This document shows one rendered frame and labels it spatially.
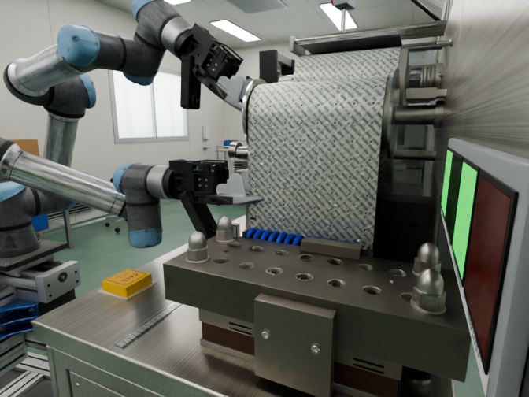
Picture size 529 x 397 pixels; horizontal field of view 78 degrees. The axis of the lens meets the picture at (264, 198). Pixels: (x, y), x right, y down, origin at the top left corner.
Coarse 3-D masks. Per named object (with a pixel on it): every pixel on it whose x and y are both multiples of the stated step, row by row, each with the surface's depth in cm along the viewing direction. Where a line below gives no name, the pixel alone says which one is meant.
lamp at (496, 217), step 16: (480, 176) 13; (480, 192) 13; (496, 192) 10; (480, 208) 12; (496, 208) 10; (480, 224) 12; (496, 224) 10; (480, 240) 12; (496, 240) 10; (480, 256) 12; (496, 256) 10; (480, 272) 11; (496, 272) 9; (464, 288) 14; (480, 288) 11; (496, 288) 9; (480, 304) 11; (480, 320) 11; (480, 336) 11
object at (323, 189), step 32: (256, 160) 61; (288, 160) 58; (320, 160) 56; (352, 160) 54; (256, 192) 62; (288, 192) 60; (320, 192) 57; (352, 192) 55; (256, 224) 64; (288, 224) 61; (320, 224) 58; (352, 224) 56
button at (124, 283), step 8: (120, 272) 70; (128, 272) 70; (136, 272) 70; (104, 280) 67; (112, 280) 66; (120, 280) 66; (128, 280) 66; (136, 280) 67; (144, 280) 68; (104, 288) 67; (112, 288) 66; (120, 288) 64; (128, 288) 64; (136, 288) 66
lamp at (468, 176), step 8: (464, 168) 18; (464, 176) 17; (472, 176) 15; (464, 184) 17; (472, 184) 15; (464, 192) 17; (472, 192) 14; (464, 200) 16; (472, 200) 14; (464, 208) 16; (464, 216) 16; (456, 224) 19; (464, 224) 16; (456, 232) 18; (464, 232) 16; (456, 240) 18; (464, 240) 15; (456, 248) 18; (464, 248) 15; (456, 256) 18; (464, 256) 15
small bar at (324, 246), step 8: (304, 240) 54; (312, 240) 54; (320, 240) 54; (328, 240) 54; (304, 248) 54; (312, 248) 53; (320, 248) 52; (328, 248) 52; (336, 248) 51; (344, 248) 51; (352, 248) 50; (360, 248) 50; (336, 256) 51; (344, 256) 51; (352, 256) 50; (360, 256) 50
